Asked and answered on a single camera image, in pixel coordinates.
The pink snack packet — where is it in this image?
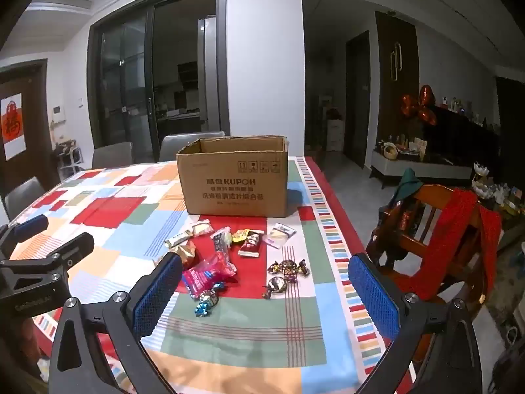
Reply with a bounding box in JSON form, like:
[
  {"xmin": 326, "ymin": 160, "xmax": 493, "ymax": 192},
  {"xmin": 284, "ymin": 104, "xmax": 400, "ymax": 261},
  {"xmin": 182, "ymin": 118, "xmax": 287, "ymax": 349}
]
[{"xmin": 182, "ymin": 253, "xmax": 238, "ymax": 298}]

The red and white door poster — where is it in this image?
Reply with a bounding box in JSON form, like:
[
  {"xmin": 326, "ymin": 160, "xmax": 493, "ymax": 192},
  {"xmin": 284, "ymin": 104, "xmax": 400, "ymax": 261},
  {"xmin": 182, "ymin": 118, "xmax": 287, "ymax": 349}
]
[{"xmin": 0, "ymin": 94, "xmax": 27, "ymax": 161}]

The blue foil candy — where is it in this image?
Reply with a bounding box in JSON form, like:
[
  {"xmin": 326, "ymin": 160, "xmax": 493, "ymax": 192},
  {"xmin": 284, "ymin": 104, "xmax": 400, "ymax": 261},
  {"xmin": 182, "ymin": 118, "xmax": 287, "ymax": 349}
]
[{"xmin": 195, "ymin": 291, "xmax": 220, "ymax": 317}]

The green cloth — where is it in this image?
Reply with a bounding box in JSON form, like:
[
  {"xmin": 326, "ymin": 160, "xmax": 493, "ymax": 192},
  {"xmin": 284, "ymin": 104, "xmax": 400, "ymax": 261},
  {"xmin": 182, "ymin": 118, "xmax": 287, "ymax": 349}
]
[{"xmin": 389, "ymin": 168, "xmax": 423, "ymax": 207}]

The dark striped snack packet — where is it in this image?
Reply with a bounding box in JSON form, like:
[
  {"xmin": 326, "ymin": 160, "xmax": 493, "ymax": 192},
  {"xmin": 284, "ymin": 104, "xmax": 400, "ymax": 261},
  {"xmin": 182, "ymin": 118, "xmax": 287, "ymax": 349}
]
[{"xmin": 211, "ymin": 227, "xmax": 232, "ymax": 260}]

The dark foil wrapped candy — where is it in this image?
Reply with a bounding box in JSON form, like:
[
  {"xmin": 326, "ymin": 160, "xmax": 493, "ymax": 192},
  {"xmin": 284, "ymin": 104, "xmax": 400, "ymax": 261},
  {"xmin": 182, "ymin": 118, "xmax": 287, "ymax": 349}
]
[
  {"xmin": 262, "ymin": 277, "xmax": 290, "ymax": 298},
  {"xmin": 290, "ymin": 258, "xmax": 311, "ymax": 283},
  {"xmin": 267, "ymin": 258, "xmax": 293, "ymax": 276}
]

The red snack packet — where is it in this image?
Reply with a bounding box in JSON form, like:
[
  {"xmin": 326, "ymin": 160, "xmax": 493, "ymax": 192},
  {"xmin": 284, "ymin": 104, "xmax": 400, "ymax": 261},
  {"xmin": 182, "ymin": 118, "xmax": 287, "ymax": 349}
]
[{"xmin": 239, "ymin": 232, "xmax": 263, "ymax": 258}]

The dark cabinet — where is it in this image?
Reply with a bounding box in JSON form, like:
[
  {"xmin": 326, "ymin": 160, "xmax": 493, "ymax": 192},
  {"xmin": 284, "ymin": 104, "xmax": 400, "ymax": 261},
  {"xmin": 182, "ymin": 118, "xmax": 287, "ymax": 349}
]
[{"xmin": 422, "ymin": 104, "xmax": 501, "ymax": 169}]

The red foil balloon cluster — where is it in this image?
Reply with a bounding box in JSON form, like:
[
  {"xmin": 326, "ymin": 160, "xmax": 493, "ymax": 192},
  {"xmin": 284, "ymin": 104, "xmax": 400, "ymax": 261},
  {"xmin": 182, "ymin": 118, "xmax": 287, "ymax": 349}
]
[{"xmin": 401, "ymin": 84, "xmax": 438, "ymax": 126}]

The white lotus ornament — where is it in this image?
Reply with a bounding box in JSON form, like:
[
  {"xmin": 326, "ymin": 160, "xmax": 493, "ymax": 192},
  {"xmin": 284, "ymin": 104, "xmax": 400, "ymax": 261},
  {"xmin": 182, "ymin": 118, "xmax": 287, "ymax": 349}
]
[{"xmin": 472, "ymin": 162, "xmax": 499, "ymax": 202}]

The green candy in clear wrapper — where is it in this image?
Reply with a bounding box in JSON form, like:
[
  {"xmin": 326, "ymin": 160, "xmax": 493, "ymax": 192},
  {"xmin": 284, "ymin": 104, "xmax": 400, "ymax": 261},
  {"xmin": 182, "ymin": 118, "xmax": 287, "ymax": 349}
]
[{"xmin": 164, "ymin": 230, "xmax": 193, "ymax": 249}]

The white and purple snack packet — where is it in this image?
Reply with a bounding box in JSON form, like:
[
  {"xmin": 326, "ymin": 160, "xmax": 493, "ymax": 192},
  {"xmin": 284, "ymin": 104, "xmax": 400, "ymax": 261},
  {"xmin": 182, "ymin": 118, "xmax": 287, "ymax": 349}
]
[{"xmin": 266, "ymin": 222, "xmax": 297, "ymax": 248}]

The white sideboard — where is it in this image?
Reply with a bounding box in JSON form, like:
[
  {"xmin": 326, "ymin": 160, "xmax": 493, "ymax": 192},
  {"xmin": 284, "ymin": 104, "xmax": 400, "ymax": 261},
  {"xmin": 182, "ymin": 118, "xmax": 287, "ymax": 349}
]
[{"xmin": 371, "ymin": 148, "xmax": 472, "ymax": 190}]

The dark sliding glass door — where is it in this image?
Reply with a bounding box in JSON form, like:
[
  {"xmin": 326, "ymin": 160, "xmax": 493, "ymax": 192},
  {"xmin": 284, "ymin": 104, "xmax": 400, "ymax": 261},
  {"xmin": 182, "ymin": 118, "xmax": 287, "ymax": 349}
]
[{"xmin": 87, "ymin": 0, "xmax": 228, "ymax": 163}]

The gold foil snack packet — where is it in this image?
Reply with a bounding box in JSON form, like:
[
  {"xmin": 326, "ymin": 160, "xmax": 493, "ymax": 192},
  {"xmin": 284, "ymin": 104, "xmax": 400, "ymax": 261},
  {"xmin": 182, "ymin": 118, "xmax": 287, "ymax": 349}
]
[{"xmin": 171, "ymin": 241, "xmax": 198, "ymax": 263}]

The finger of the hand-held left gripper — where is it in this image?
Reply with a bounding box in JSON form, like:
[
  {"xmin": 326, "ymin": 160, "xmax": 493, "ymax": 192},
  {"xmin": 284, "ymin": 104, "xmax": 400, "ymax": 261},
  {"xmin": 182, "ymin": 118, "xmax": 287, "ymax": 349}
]
[
  {"xmin": 0, "ymin": 214, "xmax": 49, "ymax": 260},
  {"xmin": 0, "ymin": 232, "xmax": 95, "ymax": 292}
]

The white stool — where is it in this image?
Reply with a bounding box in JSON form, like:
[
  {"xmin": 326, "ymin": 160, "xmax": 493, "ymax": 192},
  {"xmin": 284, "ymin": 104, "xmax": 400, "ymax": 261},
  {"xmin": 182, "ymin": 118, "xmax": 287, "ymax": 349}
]
[{"xmin": 57, "ymin": 137, "xmax": 85, "ymax": 171}]

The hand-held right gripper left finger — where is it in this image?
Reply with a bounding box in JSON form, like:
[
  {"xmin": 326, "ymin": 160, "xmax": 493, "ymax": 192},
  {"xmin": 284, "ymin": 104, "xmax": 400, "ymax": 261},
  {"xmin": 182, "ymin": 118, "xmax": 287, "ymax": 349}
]
[{"xmin": 48, "ymin": 251, "xmax": 184, "ymax": 394}]

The dark wooden door with handles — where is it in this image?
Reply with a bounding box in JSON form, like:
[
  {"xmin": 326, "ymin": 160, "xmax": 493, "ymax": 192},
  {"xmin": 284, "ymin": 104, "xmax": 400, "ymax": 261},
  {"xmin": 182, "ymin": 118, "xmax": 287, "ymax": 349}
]
[{"xmin": 375, "ymin": 11, "xmax": 421, "ymax": 140}]

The dark interior door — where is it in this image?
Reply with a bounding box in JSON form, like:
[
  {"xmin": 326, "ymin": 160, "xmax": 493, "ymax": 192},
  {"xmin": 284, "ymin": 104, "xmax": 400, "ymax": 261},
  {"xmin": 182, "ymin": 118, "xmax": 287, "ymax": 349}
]
[{"xmin": 345, "ymin": 31, "xmax": 370, "ymax": 169}]

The wooden chair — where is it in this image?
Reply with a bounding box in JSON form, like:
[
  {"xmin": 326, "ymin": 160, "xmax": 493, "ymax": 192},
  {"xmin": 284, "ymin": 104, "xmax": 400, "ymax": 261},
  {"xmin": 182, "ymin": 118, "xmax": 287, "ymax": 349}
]
[{"xmin": 365, "ymin": 183, "xmax": 499, "ymax": 325}]

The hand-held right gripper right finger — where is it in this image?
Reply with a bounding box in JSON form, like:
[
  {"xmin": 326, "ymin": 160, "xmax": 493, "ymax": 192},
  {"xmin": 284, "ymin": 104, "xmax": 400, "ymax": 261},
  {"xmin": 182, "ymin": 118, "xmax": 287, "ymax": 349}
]
[{"xmin": 348, "ymin": 253, "xmax": 484, "ymax": 394}]

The brown cardboard box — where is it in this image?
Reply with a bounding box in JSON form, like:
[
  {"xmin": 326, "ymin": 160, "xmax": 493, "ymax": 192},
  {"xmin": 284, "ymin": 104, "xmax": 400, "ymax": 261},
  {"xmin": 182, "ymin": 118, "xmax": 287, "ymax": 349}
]
[{"xmin": 176, "ymin": 135, "xmax": 290, "ymax": 217}]

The brown wooden door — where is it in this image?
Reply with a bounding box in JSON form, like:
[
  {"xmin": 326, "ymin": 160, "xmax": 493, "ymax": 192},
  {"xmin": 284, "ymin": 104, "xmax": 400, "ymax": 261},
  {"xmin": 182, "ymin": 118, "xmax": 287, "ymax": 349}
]
[{"xmin": 0, "ymin": 59, "xmax": 58, "ymax": 198}]

